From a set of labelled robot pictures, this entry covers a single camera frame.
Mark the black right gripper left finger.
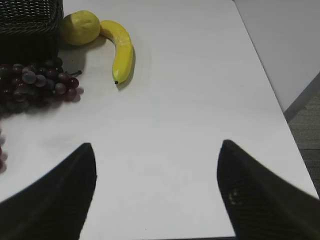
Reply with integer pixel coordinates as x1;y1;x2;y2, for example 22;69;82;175
0;143;97;240

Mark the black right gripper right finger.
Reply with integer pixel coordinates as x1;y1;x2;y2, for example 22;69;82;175
216;139;320;240

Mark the yellow banana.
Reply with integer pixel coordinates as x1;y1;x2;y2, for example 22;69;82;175
100;20;134;85

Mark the dark woven basket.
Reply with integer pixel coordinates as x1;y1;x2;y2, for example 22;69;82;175
0;0;64;64

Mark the purple grape bunch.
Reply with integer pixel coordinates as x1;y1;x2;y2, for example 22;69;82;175
0;57;85;178

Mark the yellow lemon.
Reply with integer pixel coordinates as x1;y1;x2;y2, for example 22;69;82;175
59;10;100;46

